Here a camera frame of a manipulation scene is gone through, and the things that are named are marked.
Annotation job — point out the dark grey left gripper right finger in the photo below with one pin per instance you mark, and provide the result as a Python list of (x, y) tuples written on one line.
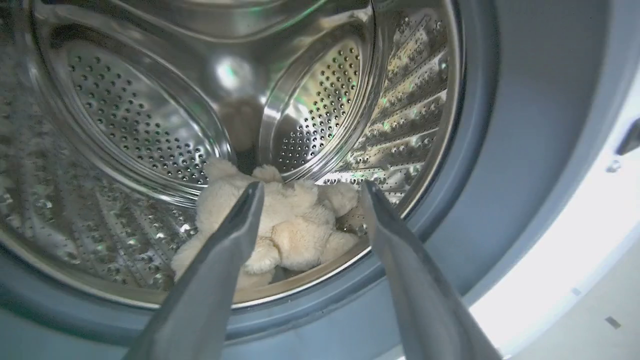
[(420, 290)]

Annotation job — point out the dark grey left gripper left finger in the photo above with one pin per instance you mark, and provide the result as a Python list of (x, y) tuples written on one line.
[(210, 280)]

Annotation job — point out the cream plush toy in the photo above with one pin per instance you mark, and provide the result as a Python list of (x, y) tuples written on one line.
[(295, 220)]

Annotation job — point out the white washing machine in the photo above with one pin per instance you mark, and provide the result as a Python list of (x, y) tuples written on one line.
[(560, 210)]

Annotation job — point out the stainless steel washing drum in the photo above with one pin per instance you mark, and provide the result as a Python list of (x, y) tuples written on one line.
[(150, 125)]

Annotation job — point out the grey rubber door gasket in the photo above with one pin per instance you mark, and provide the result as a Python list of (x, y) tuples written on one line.
[(480, 150)]

